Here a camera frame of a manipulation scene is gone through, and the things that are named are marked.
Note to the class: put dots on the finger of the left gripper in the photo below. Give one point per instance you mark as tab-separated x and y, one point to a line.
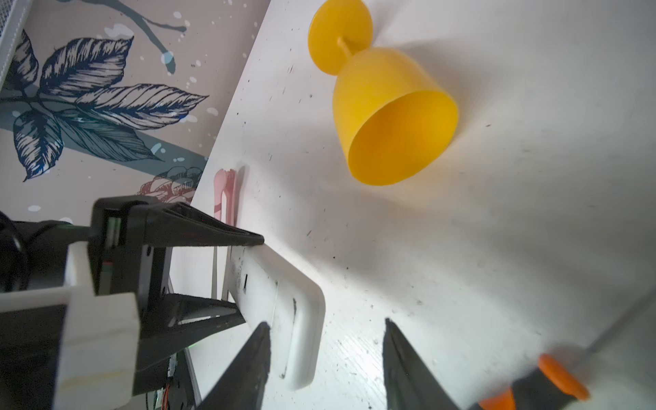
164	225
178	321

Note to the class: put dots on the orange black screwdriver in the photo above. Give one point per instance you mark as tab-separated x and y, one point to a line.
552	385

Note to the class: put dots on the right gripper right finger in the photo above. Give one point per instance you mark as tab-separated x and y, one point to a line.
408	382

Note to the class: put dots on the white wire mesh shelf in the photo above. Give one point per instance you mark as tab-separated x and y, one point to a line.
14	14

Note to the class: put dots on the grey white remote control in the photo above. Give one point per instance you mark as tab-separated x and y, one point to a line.
267	288

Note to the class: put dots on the yellow plastic goblet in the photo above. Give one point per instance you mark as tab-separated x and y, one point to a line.
392	119

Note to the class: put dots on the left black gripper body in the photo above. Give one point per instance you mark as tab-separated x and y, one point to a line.
76	319

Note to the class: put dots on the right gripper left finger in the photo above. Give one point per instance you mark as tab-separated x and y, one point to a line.
243	384

